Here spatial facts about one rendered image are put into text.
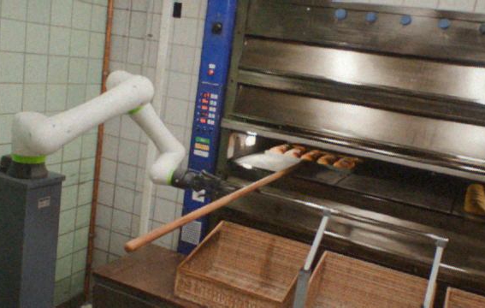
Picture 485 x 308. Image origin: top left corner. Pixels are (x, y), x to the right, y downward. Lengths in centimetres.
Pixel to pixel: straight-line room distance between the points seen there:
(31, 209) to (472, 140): 191
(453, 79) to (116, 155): 197
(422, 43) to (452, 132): 44
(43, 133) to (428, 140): 168
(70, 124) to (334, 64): 133
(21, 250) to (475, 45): 210
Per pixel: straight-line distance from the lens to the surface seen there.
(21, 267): 221
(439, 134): 256
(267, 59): 274
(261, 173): 279
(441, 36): 257
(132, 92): 206
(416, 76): 256
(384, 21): 261
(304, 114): 267
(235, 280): 284
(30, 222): 216
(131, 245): 156
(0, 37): 275
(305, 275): 218
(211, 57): 285
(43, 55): 293
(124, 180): 328
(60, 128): 197
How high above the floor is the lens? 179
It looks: 12 degrees down
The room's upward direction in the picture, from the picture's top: 8 degrees clockwise
